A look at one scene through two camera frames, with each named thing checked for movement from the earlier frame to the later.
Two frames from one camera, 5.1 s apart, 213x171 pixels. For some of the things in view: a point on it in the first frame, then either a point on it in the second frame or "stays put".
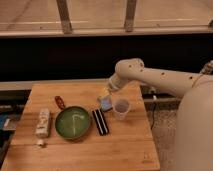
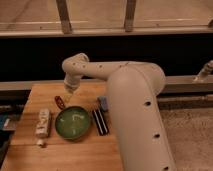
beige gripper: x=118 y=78 -> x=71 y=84
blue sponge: x=106 y=102 stays put
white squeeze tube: x=42 y=129 stays put
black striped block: x=101 y=124 stays put
